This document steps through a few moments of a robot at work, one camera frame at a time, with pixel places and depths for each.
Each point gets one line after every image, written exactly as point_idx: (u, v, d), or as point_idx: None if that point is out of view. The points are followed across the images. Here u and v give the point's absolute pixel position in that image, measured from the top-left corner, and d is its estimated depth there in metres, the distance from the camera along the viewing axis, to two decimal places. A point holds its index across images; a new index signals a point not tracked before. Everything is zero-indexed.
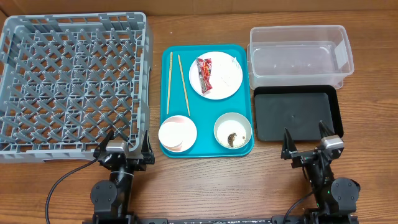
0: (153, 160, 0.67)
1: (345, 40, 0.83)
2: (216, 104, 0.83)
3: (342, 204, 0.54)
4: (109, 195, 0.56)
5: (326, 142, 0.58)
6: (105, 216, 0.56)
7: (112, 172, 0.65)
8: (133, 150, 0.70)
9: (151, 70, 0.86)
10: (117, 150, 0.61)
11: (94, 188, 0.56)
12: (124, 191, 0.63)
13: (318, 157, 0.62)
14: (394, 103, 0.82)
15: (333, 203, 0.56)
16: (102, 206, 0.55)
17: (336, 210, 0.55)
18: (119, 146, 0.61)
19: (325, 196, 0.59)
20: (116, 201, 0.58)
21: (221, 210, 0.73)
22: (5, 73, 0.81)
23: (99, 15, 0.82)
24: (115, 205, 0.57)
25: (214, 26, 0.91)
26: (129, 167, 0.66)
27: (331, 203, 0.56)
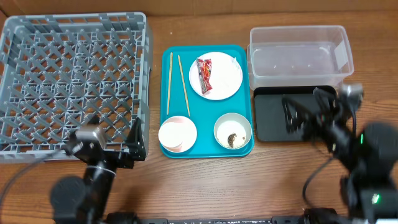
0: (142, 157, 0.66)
1: (345, 40, 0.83)
2: (216, 104, 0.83)
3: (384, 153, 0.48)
4: (75, 195, 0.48)
5: (347, 89, 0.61)
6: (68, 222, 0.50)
7: (88, 167, 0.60)
8: (107, 149, 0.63)
9: (151, 70, 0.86)
10: (87, 136, 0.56)
11: (56, 186, 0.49)
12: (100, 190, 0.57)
13: (338, 110, 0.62)
14: (394, 103, 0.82)
15: (370, 154, 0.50)
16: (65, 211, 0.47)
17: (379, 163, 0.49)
18: (90, 131, 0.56)
19: (357, 153, 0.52)
20: (85, 204, 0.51)
21: (221, 210, 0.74)
22: (6, 73, 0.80)
23: (99, 15, 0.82)
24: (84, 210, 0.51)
25: (214, 26, 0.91)
26: (109, 163, 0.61)
27: (367, 159, 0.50)
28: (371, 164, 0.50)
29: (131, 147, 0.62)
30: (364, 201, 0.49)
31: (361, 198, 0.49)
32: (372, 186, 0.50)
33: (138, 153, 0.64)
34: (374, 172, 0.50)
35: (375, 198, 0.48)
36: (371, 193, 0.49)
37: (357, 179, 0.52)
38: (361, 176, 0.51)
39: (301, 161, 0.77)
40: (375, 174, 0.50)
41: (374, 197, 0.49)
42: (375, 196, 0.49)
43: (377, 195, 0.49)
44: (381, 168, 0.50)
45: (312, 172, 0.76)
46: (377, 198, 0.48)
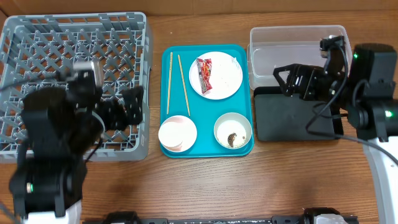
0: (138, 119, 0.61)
1: (345, 40, 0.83)
2: (216, 104, 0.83)
3: (380, 61, 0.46)
4: (53, 96, 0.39)
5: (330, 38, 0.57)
6: (38, 133, 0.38)
7: None
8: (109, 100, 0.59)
9: (151, 70, 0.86)
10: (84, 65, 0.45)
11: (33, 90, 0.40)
12: (89, 134, 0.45)
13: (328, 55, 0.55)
14: None
15: (367, 66, 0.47)
16: (38, 107, 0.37)
17: (377, 74, 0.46)
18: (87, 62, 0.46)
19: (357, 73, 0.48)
20: (64, 117, 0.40)
21: (221, 210, 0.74)
22: (5, 73, 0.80)
23: (99, 15, 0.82)
24: (60, 123, 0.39)
25: (214, 26, 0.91)
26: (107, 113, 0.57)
27: (366, 77, 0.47)
28: (372, 81, 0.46)
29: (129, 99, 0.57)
30: (376, 118, 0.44)
31: (373, 114, 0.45)
32: (381, 102, 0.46)
33: (134, 109, 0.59)
34: (376, 91, 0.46)
35: (388, 114, 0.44)
36: (381, 109, 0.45)
37: (364, 97, 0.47)
38: (367, 92, 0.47)
39: (301, 160, 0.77)
40: (379, 91, 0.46)
41: (385, 111, 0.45)
42: (388, 113, 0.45)
43: (388, 111, 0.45)
44: (385, 88, 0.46)
45: (312, 172, 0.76)
46: (390, 113, 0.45)
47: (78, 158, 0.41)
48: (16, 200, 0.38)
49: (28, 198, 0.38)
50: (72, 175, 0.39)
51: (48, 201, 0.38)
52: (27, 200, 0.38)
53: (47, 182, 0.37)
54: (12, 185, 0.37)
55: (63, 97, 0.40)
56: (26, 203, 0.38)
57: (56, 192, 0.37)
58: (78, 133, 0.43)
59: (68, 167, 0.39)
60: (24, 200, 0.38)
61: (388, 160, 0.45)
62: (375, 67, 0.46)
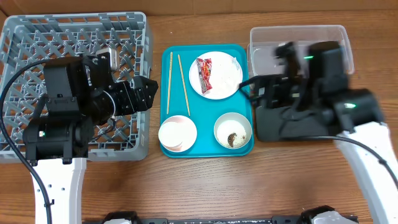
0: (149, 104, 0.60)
1: (345, 40, 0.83)
2: (216, 104, 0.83)
3: (329, 58, 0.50)
4: (71, 60, 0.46)
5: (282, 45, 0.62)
6: (56, 85, 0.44)
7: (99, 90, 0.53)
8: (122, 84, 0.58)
9: (150, 70, 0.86)
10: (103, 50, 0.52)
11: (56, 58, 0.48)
12: (97, 107, 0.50)
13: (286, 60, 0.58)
14: (394, 103, 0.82)
15: (321, 66, 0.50)
16: (58, 65, 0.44)
17: (332, 71, 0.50)
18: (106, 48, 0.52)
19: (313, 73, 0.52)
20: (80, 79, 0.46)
21: (221, 210, 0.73)
22: (5, 73, 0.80)
23: (99, 15, 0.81)
24: (74, 83, 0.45)
25: (214, 26, 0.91)
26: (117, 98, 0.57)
27: (323, 76, 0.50)
28: (328, 74, 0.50)
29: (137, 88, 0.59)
30: (339, 113, 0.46)
31: (335, 109, 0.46)
32: (341, 97, 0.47)
33: (142, 94, 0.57)
34: (333, 86, 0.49)
35: (349, 107, 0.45)
36: (342, 102, 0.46)
37: (324, 95, 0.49)
38: (326, 89, 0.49)
39: (301, 160, 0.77)
40: (336, 86, 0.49)
41: (346, 104, 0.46)
42: (350, 105, 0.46)
43: (351, 102, 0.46)
44: (340, 81, 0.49)
45: (312, 172, 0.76)
46: (353, 104, 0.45)
47: (87, 117, 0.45)
48: (29, 145, 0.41)
49: (39, 144, 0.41)
50: (79, 128, 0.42)
51: (56, 148, 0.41)
52: (38, 146, 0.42)
53: (57, 130, 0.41)
54: (26, 132, 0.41)
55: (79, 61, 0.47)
56: (37, 150, 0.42)
57: (64, 139, 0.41)
58: (87, 102, 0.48)
59: (76, 121, 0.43)
60: (36, 146, 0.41)
61: (360, 150, 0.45)
62: (328, 65, 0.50)
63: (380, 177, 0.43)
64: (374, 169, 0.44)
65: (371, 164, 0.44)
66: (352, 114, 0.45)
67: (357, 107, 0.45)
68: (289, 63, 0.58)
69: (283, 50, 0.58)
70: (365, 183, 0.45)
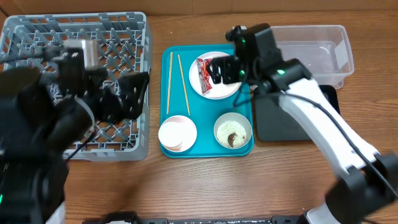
0: (134, 114, 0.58)
1: (345, 40, 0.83)
2: (216, 104, 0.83)
3: (260, 40, 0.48)
4: (23, 81, 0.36)
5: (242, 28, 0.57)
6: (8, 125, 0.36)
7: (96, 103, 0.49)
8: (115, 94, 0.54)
9: (150, 70, 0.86)
10: (76, 45, 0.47)
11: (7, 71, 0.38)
12: (73, 127, 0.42)
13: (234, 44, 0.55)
14: (394, 102, 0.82)
15: (254, 48, 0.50)
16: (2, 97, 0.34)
17: (265, 48, 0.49)
18: (79, 40, 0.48)
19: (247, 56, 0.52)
20: (39, 106, 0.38)
21: (221, 210, 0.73)
22: None
23: (99, 15, 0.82)
24: (32, 114, 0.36)
25: (214, 26, 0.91)
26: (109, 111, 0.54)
27: (258, 56, 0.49)
28: (262, 54, 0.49)
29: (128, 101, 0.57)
30: (277, 83, 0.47)
31: (270, 80, 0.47)
32: (274, 68, 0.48)
33: (129, 101, 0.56)
34: (267, 62, 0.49)
35: (277, 72, 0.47)
36: (275, 73, 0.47)
37: (261, 70, 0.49)
38: (262, 65, 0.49)
39: (301, 160, 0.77)
40: (272, 60, 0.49)
41: (277, 73, 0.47)
42: (279, 71, 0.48)
43: (280, 70, 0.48)
44: (275, 56, 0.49)
45: (312, 172, 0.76)
46: (281, 71, 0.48)
47: (55, 157, 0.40)
48: None
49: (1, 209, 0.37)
50: (46, 180, 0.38)
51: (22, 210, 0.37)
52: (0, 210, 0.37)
53: (20, 188, 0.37)
54: None
55: (33, 83, 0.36)
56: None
57: (28, 198, 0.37)
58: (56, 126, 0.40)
59: (43, 171, 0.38)
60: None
61: (304, 106, 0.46)
62: (258, 45, 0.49)
63: (324, 124, 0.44)
64: (318, 121, 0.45)
65: (315, 116, 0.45)
66: (285, 80, 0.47)
67: (285, 71, 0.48)
68: (234, 43, 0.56)
69: (231, 34, 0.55)
70: (314, 133, 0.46)
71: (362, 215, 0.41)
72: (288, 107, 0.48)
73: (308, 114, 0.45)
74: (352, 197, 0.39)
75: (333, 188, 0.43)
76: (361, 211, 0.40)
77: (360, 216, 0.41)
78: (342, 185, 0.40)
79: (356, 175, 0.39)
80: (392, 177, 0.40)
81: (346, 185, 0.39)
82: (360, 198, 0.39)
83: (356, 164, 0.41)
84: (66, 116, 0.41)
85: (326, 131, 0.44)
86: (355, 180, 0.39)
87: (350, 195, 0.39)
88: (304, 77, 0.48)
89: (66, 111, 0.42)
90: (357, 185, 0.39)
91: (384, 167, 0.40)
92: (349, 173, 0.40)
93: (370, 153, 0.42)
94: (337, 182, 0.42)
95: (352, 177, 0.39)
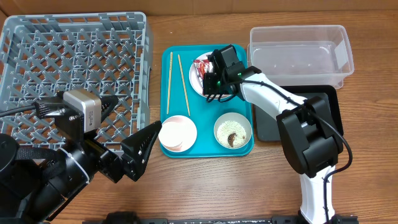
0: (136, 175, 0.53)
1: (345, 40, 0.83)
2: (216, 104, 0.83)
3: (225, 55, 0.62)
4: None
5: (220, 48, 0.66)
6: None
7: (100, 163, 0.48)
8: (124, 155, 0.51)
9: (151, 70, 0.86)
10: (77, 107, 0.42)
11: None
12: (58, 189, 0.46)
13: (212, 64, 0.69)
14: (394, 103, 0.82)
15: (221, 62, 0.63)
16: None
17: (229, 60, 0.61)
18: (79, 101, 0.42)
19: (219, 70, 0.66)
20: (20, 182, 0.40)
21: (221, 210, 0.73)
22: (5, 73, 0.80)
23: (99, 15, 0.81)
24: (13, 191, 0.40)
25: (214, 25, 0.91)
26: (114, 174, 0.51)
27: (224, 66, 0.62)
28: (227, 65, 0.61)
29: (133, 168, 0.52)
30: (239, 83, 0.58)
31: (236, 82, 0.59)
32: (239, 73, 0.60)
33: (132, 166, 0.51)
34: (232, 70, 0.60)
35: (236, 74, 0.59)
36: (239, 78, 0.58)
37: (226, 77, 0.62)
38: (229, 72, 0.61)
39: None
40: (236, 68, 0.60)
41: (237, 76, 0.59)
42: (239, 74, 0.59)
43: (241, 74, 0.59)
44: (238, 65, 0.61)
45: None
46: (240, 73, 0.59)
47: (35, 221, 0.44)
48: None
49: None
50: None
51: None
52: None
53: None
54: None
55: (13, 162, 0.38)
56: None
57: None
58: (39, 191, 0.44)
59: None
60: None
61: (249, 84, 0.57)
62: (223, 59, 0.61)
63: (266, 92, 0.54)
64: (259, 90, 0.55)
65: (258, 89, 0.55)
66: (243, 78, 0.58)
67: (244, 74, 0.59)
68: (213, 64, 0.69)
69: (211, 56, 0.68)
70: (266, 104, 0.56)
71: (308, 152, 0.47)
72: (243, 92, 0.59)
73: (252, 88, 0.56)
74: (291, 134, 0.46)
75: (282, 139, 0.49)
76: (303, 147, 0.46)
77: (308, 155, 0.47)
78: (282, 127, 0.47)
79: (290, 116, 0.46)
80: (320, 111, 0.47)
81: (283, 124, 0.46)
82: (298, 133, 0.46)
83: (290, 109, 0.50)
84: (55, 180, 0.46)
85: (267, 96, 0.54)
86: (288, 119, 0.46)
87: (288, 132, 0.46)
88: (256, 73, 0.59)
89: (57, 174, 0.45)
90: (292, 122, 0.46)
91: (313, 106, 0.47)
92: (283, 114, 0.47)
93: (300, 100, 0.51)
94: (280, 129, 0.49)
95: (286, 116, 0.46)
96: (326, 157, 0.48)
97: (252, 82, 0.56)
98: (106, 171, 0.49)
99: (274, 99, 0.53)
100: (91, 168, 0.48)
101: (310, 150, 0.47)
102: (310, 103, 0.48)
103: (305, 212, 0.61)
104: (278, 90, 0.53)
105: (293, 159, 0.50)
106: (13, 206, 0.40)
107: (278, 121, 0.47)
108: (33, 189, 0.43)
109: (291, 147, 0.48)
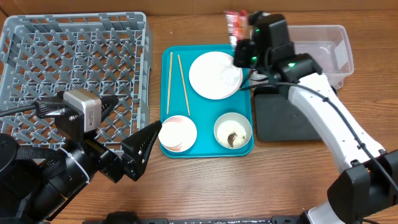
0: (136, 175, 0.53)
1: (345, 40, 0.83)
2: (216, 104, 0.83)
3: (274, 30, 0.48)
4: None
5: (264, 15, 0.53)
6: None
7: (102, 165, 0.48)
8: (124, 157, 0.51)
9: (151, 70, 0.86)
10: (76, 106, 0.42)
11: None
12: (58, 189, 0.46)
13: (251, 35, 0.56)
14: (394, 103, 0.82)
15: (267, 40, 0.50)
16: None
17: (278, 41, 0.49)
18: (79, 101, 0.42)
19: (263, 45, 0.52)
20: (19, 182, 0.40)
21: (221, 210, 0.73)
22: (5, 73, 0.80)
23: (99, 15, 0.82)
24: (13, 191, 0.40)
25: (214, 25, 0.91)
26: (114, 175, 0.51)
27: (270, 46, 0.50)
28: (275, 45, 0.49)
29: (133, 168, 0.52)
30: (286, 74, 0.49)
31: (283, 73, 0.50)
32: (286, 61, 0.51)
33: (132, 166, 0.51)
34: (279, 55, 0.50)
35: (286, 64, 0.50)
36: (286, 66, 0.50)
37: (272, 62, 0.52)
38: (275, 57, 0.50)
39: (301, 160, 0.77)
40: (283, 53, 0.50)
41: (288, 66, 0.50)
42: (290, 64, 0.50)
43: (291, 63, 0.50)
44: (287, 48, 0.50)
45: (313, 172, 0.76)
46: (292, 64, 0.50)
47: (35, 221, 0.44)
48: None
49: None
50: None
51: None
52: None
53: None
54: None
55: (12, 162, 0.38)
56: None
57: None
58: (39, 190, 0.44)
59: None
60: None
61: (306, 93, 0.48)
62: (271, 36, 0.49)
63: (327, 111, 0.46)
64: (320, 107, 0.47)
65: (318, 103, 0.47)
66: (295, 71, 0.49)
67: (296, 64, 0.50)
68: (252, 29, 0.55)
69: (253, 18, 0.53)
70: (321, 126, 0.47)
71: (362, 209, 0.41)
72: (291, 94, 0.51)
73: (311, 102, 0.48)
74: (356, 193, 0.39)
75: (336, 187, 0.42)
76: (361, 205, 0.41)
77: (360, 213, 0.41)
78: (346, 181, 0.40)
79: (361, 172, 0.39)
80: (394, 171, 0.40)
81: (351, 181, 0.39)
82: (362, 193, 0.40)
83: (360, 158, 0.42)
84: (55, 180, 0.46)
85: (326, 117, 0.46)
86: (359, 177, 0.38)
87: (354, 191, 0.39)
88: (314, 70, 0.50)
89: (57, 173, 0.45)
90: (362, 182, 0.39)
91: (388, 162, 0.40)
92: (353, 169, 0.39)
93: (375, 149, 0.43)
94: (339, 180, 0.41)
95: (356, 171, 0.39)
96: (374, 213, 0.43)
97: (314, 93, 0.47)
98: (105, 171, 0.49)
99: (337, 131, 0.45)
100: (92, 169, 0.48)
101: (366, 207, 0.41)
102: (386, 158, 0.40)
103: (314, 218, 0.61)
104: (349, 123, 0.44)
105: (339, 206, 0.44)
106: (13, 206, 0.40)
107: (345, 174, 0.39)
108: (33, 189, 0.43)
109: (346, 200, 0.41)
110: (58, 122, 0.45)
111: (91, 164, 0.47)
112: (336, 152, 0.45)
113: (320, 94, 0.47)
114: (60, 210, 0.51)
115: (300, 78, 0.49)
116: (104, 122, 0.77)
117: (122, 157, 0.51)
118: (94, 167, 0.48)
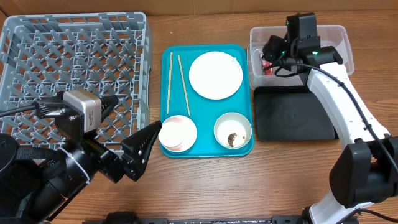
0: (136, 175, 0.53)
1: (345, 40, 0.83)
2: (216, 104, 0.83)
3: (303, 22, 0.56)
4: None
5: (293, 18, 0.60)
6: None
7: (103, 165, 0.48)
8: (124, 156, 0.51)
9: (151, 70, 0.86)
10: (77, 106, 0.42)
11: None
12: (58, 189, 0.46)
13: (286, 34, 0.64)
14: (394, 102, 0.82)
15: (296, 30, 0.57)
16: None
17: (305, 32, 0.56)
18: (79, 100, 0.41)
19: (291, 37, 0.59)
20: (19, 182, 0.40)
21: (221, 210, 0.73)
22: (5, 73, 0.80)
23: (99, 15, 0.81)
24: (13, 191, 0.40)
25: (214, 25, 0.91)
26: (115, 175, 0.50)
27: (297, 38, 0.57)
28: (302, 36, 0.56)
29: (133, 168, 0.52)
30: (310, 61, 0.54)
31: (306, 60, 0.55)
32: (311, 50, 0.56)
33: (132, 166, 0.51)
34: (305, 44, 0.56)
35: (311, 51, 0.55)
36: (310, 53, 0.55)
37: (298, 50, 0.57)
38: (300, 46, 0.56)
39: (301, 160, 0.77)
40: (308, 43, 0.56)
41: (311, 53, 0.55)
42: (313, 52, 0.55)
43: (316, 52, 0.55)
44: (313, 40, 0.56)
45: (313, 172, 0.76)
46: (316, 53, 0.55)
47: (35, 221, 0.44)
48: None
49: None
50: None
51: None
52: None
53: None
54: None
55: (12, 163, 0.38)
56: None
57: None
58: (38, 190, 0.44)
59: None
60: None
61: (323, 78, 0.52)
62: (300, 27, 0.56)
63: (339, 94, 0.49)
64: (334, 91, 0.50)
65: (333, 88, 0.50)
66: (318, 58, 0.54)
67: (320, 54, 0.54)
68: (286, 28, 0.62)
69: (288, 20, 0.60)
70: (333, 109, 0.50)
71: (360, 190, 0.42)
72: (311, 79, 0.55)
73: (327, 86, 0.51)
74: (355, 168, 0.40)
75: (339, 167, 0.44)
76: (360, 184, 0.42)
77: (359, 193, 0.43)
78: (347, 155, 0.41)
79: (363, 150, 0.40)
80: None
81: (351, 155, 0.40)
82: (362, 172, 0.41)
83: (365, 138, 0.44)
84: (55, 180, 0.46)
85: (337, 98, 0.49)
86: (360, 154, 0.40)
87: (353, 167, 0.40)
88: (335, 61, 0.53)
89: (57, 173, 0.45)
90: (363, 158, 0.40)
91: (392, 146, 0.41)
92: (356, 145, 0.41)
93: (380, 132, 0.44)
94: (342, 157, 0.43)
95: (358, 147, 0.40)
96: (373, 199, 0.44)
97: (331, 77, 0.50)
98: (105, 171, 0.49)
99: (346, 112, 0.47)
100: (92, 168, 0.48)
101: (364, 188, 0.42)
102: (390, 142, 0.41)
103: (314, 213, 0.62)
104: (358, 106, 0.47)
105: (339, 186, 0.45)
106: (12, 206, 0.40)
107: (348, 149, 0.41)
108: (33, 189, 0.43)
109: (346, 178, 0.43)
110: (58, 121, 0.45)
111: (92, 164, 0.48)
112: (344, 132, 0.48)
113: (336, 79, 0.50)
114: (60, 210, 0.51)
115: (319, 64, 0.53)
116: (104, 122, 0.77)
117: (123, 157, 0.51)
118: (96, 166, 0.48)
